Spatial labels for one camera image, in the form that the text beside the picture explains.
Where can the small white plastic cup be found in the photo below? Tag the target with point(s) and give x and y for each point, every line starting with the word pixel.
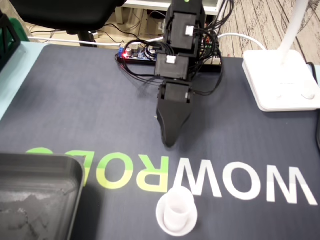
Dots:
pixel 178 200

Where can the white round plastic dish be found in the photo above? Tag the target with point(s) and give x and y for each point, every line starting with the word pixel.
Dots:
pixel 161 215

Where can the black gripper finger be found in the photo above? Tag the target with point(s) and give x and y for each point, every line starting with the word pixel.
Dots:
pixel 175 117

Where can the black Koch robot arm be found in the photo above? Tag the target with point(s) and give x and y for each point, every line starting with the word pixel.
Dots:
pixel 180 30

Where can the green plastic object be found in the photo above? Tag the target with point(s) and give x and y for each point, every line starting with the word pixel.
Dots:
pixel 22 30

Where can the black office chair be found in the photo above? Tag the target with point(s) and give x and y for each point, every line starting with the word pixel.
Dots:
pixel 67 12

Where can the white desk lamp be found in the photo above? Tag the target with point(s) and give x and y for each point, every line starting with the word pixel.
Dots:
pixel 280 80

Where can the dark grey plastic tray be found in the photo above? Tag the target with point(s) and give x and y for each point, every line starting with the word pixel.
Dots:
pixel 37 195

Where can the blue circuit board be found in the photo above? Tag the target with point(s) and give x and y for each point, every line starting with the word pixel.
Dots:
pixel 136 53

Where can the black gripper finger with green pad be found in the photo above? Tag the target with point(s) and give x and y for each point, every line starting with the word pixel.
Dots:
pixel 159 121

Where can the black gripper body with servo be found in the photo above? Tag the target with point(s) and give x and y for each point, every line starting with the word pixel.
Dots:
pixel 176 91

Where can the black printed frame stand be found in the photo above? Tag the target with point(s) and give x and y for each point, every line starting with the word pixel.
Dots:
pixel 10 42

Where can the dark grey printed desk mat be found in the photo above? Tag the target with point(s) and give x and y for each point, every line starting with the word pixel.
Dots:
pixel 87 100

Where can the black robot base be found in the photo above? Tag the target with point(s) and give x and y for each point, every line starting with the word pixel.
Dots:
pixel 212 68

